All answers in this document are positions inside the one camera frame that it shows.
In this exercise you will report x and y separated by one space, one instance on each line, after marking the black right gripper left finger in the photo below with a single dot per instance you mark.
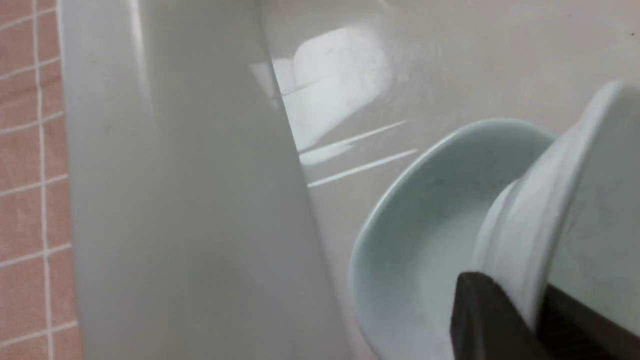
484 324

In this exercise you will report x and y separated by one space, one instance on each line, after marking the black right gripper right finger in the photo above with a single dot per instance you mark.
569 330

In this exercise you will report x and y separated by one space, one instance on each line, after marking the white oval bowl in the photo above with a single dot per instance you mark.
573 219
421 234

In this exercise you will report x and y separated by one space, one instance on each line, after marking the large white plastic bin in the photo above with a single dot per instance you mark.
225 154

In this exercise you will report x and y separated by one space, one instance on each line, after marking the pink checkered tablecloth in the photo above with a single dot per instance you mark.
37 306

